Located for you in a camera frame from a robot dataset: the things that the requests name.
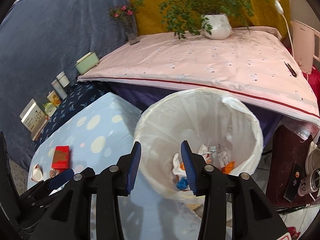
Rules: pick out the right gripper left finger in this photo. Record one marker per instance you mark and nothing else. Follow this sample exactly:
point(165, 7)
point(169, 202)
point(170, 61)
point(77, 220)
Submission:
point(69, 215)

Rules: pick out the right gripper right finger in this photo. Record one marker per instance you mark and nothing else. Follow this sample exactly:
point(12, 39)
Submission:
point(253, 215)

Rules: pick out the orange plastic bag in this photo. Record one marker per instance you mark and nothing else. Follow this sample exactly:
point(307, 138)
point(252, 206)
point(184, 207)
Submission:
point(228, 168)

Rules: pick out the round red white paper cup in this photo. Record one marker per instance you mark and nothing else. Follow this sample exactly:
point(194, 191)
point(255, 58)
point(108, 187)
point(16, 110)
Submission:
point(36, 173)

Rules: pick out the dark red scrunchie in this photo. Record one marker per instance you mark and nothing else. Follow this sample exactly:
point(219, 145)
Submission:
point(53, 173)

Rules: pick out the white lined trash bin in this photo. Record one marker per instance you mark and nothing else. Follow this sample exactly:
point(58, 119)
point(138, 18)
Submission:
point(202, 116)

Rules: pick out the smartphone on dark stool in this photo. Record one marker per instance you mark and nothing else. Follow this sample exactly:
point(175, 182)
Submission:
point(294, 182)

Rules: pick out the metal thermos cup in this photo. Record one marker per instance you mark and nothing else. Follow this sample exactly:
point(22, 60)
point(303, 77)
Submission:
point(310, 183)

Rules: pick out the light blue dotted tablecloth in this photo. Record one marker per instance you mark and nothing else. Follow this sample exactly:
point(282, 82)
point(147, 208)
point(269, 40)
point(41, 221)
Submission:
point(98, 135)

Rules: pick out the white open gift box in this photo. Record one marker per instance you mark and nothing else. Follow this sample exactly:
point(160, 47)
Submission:
point(33, 118)

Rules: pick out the green white small packet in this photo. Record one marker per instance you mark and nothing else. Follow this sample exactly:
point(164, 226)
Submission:
point(49, 108)

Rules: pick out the orange patterned small box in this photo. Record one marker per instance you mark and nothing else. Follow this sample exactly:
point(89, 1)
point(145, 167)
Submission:
point(54, 98)

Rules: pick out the navy floral cloth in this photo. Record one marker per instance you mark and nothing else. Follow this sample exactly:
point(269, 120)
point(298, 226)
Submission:
point(81, 96)

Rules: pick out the tall white tube bottle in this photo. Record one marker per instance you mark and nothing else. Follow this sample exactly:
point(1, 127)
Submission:
point(59, 89)

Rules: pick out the white cylindrical jar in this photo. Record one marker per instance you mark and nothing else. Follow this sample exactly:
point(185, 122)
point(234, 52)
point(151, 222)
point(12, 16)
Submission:
point(63, 79)

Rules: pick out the black hair clip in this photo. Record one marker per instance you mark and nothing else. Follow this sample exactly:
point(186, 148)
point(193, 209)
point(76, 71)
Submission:
point(291, 70)

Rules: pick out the pink bed sheet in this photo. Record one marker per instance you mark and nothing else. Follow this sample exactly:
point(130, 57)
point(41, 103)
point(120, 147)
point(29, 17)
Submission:
point(250, 64)

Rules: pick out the mint green tissue box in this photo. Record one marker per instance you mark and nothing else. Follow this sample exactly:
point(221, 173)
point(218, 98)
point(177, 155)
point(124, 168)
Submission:
point(87, 62)

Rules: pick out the blue grey hanging blanket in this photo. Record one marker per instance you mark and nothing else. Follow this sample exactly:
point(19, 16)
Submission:
point(39, 40)

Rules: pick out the pink electric kettle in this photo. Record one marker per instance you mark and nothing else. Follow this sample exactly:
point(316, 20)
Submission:
point(305, 45)

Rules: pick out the glass vase pink flowers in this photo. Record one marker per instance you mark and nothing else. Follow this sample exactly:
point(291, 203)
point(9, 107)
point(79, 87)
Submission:
point(125, 15)

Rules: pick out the potted green plant white pot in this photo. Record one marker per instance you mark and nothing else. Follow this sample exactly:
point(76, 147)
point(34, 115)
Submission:
point(192, 16)

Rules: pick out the yellow hanging cloth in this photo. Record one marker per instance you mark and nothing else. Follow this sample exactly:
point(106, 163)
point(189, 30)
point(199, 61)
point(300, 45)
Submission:
point(159, 16)

